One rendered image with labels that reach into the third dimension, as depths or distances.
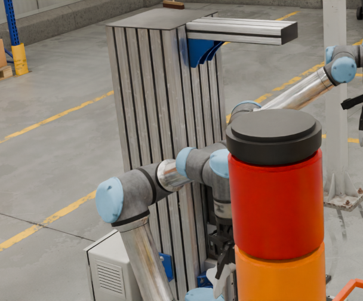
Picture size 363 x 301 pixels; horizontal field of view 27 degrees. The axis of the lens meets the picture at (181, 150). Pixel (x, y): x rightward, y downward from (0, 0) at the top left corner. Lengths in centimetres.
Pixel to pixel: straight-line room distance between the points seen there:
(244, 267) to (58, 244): 505
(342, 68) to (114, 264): 100
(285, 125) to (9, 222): 558
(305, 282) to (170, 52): 178
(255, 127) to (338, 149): 514
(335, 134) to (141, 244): 351
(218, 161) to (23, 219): 432
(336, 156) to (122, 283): 320
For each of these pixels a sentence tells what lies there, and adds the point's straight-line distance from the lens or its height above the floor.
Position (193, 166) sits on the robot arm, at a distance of 178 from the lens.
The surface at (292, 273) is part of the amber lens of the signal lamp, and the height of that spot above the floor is 226.
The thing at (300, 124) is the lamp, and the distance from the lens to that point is 39.
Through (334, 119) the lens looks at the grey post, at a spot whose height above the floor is 65.
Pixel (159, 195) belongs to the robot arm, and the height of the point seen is 158.
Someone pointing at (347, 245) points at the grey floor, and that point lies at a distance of 511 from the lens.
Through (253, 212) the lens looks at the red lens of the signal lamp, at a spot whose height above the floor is 230.
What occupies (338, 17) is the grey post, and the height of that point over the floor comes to 138.
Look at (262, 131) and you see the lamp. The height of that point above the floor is 234.
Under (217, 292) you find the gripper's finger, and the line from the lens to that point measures 183.
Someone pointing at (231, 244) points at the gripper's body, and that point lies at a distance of 179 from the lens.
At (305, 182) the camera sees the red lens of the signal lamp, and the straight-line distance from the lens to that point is 39.
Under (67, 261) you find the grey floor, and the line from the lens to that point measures 521.
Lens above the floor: 247
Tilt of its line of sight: 21 degrees down
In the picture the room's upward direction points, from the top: 6 degrees counter-clockwise
